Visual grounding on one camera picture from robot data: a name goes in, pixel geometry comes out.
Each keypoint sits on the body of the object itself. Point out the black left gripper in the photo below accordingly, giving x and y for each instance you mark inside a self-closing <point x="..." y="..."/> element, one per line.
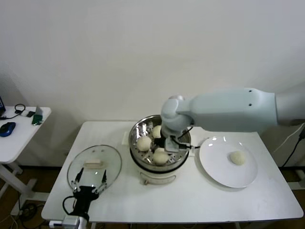
<point x="83" y="199"/>

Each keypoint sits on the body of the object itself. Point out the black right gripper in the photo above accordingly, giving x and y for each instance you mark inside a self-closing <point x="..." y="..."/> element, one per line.
<point x="159" y="142"/>

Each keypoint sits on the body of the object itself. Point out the white steamed baozi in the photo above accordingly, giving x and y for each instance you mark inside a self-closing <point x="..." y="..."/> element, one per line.
<point x="237" y="158"/>
<point x="144" y="143"/>
<point x="160" y="158"/>
<point x="156" y="131"/>

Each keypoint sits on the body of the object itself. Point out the round glass pot lid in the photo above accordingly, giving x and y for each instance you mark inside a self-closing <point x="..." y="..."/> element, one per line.
<point x="112" y="164"/>

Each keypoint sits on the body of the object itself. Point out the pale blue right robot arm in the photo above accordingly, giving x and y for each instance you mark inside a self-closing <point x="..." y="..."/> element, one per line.
<point x="226" y="109"/>

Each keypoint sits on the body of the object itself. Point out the stainless steel steamer basket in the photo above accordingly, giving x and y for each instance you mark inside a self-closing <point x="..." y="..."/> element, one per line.
<point x="140" y="128"/>

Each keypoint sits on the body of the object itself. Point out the white electric cooking pot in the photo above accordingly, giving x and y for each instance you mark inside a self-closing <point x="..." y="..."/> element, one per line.
<point x="157" y="177"/>

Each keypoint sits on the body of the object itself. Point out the large white plate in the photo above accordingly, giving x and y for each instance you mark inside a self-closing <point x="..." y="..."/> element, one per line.
<point x="214" y="167"/>

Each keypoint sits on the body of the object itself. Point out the white side table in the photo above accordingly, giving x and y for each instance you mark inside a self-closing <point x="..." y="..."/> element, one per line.
<point x="19" y="143"/>

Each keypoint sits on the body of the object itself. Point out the green card holder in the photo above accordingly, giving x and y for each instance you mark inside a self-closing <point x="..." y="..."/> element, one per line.
<point x="37" y="118"/>

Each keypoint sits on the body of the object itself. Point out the grey metal stand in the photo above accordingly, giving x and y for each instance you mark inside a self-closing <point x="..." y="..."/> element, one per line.
<point x="39" y="111"/>

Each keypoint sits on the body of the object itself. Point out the small black device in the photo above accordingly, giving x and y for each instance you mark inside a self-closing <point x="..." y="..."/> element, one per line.
<point x="30" y="114"/>

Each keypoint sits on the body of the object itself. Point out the small white device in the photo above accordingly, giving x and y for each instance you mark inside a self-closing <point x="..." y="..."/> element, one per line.
<point x="24" y="112"/>

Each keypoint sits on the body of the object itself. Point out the blue computer mouse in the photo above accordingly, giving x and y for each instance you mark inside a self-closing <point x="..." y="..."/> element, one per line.
<point x="7" y="128"/>

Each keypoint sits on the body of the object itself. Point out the dark laptop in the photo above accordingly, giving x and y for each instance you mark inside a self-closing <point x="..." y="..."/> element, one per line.
<point x="2" y="105"/>

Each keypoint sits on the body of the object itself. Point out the white stand foot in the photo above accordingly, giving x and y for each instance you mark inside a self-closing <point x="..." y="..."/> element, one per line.
<point x="297" y="186"/>

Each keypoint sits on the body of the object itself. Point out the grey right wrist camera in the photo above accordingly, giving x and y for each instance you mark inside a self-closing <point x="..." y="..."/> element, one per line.
<point x="171" y="144"/>

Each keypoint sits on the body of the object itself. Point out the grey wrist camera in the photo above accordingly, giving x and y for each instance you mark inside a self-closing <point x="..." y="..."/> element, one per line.
<point x="70" y="221"/>
<point x="171" y="144"/>

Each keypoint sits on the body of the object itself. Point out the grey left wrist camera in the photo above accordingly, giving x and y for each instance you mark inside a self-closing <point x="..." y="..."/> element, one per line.
<point x="70" y="221"/>

